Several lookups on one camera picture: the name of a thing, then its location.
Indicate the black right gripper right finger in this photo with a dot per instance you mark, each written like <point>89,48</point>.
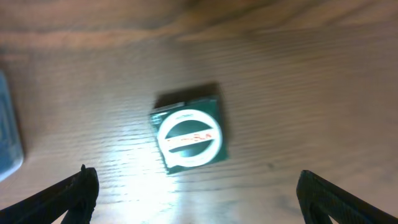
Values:
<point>322,202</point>

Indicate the clear plastic container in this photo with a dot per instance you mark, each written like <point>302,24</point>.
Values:
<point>12,153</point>

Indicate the green Zam-Buk box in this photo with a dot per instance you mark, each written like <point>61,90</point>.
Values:
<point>190,134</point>

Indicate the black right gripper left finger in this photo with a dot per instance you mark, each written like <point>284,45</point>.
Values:
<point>74,198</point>

